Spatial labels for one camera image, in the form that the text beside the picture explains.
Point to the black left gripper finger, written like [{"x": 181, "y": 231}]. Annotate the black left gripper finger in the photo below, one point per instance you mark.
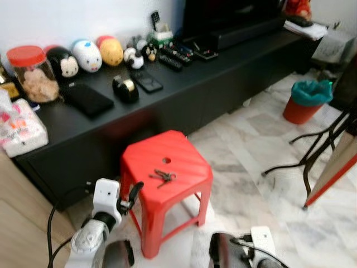
[{"x": 136, "y": 194}]

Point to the metal key bunch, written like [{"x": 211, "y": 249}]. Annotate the metal key bunch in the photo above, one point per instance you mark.
[{"x": 163, "y": 177}]

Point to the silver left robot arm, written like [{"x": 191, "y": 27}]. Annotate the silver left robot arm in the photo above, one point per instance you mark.
[{"x": 86, "y": 243}]

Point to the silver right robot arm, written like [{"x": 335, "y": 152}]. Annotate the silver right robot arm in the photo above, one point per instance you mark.
[{"x": 268, "y": 263}]

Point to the red plastic stool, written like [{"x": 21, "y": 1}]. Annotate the red plastic stool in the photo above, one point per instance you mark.
[{"x": 162, "y": 153}]

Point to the robot right leg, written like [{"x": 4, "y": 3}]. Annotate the robot right leg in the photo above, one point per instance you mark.
[{"x": 220, "y": 251}]

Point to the black tape dispenser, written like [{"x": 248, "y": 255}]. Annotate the black tape dispenser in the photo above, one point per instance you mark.
[{"x": 125, "y": 89}]

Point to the black wallet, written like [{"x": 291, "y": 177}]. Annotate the black wallet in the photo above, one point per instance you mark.
[{"x": 86, "y": 100}]

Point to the black smartphone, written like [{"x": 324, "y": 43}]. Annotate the black smartphone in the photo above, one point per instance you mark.
[{"x": 147, "y": 82}]

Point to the white pink tissue pack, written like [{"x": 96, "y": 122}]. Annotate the white pink tissue pack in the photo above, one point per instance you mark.
[{"x": 19, "y": 128}]

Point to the small white black plush toy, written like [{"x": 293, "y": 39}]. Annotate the small white black plush toy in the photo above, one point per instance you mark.
[{"x": 133, "y": 58}]

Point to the black TV console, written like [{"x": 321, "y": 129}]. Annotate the black TV console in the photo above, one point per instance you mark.
[{"x": 223, "y": 78}]

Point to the orange and red plush toy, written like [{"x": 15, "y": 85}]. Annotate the orange and red plush toy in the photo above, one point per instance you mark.
[{"x": 110, "y": 51}]

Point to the white and blue plush toy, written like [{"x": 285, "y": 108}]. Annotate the white and blue plush toy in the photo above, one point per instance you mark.
[{"x": 87, "y": 56}]

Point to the black and white plush toy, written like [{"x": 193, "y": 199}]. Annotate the black and white plush toy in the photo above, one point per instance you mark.
[{"x": 62, "y": 61}]

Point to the black remote with red buttons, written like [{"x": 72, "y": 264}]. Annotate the black remote with red buttons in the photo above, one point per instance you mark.
[{"x": 206, "y": 54}]

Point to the clear jar with red lid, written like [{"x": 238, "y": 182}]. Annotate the clear jar with red lid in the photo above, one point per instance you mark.
[{"x": 33, "y": 75}]

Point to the green white remote holder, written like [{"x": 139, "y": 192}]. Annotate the green white remote holder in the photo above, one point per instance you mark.
[{"x": 162, "y": 37}]

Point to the black and red chair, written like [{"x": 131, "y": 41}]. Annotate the black and red chair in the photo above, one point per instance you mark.
[{"x": 347, "y": 84}]

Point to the dark golden bottle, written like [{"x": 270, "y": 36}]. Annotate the dark golden bottle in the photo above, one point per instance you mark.
[{"x": 8, "y": 84}]

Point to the small black remote control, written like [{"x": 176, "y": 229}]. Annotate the small black remote control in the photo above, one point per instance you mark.
[{"x": 155, "y": 20}]

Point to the red waste bin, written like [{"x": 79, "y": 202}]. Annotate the red waste bin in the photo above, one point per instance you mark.
[{"x": 301, "y": 113}]

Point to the black soundbar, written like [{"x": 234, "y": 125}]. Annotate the black soundbar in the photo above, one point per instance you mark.
[{"x": 245, "y": 34}]

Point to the grey box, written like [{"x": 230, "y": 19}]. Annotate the grey box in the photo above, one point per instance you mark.
[{"x": 333, "y": 47}]

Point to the black television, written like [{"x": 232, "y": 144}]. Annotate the black television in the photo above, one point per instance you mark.
[{"x": 228, "y": 12}]

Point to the white folded cloth stack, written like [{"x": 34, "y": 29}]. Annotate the white folded cloth stack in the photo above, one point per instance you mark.
[{"x": 305, "y": 30}]

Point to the small black case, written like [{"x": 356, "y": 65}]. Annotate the small black case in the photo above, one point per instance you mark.
[{"x": 301, "y": 21}]

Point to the red figurine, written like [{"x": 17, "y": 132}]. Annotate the red figurine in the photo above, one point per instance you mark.
[{"x": 298, "y": 8}]

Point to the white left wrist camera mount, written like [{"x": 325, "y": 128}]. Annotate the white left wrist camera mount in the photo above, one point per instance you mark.
[{"x": 106, "y": 195}]

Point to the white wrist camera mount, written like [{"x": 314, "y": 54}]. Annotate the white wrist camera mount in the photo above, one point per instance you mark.
[
  {"x": 263, "y": 240},
  {"x": 106, "y": 195}
]

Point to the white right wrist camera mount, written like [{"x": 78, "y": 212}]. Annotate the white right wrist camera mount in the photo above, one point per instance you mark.
[{"x": 263, "y": 240}]

